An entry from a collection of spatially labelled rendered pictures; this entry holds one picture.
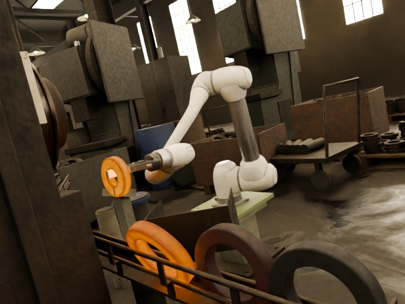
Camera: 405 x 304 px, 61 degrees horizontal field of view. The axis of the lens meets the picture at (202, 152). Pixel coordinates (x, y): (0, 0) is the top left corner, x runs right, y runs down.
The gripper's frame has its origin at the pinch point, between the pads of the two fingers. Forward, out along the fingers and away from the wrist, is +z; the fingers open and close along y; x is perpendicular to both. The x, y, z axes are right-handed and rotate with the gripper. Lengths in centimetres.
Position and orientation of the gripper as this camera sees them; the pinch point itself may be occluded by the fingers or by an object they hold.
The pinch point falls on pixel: (114, 172)
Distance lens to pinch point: 136.5
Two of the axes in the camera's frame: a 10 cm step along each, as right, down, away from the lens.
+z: -6.7, 1.9, -7.2
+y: -7.2, 0.7, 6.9
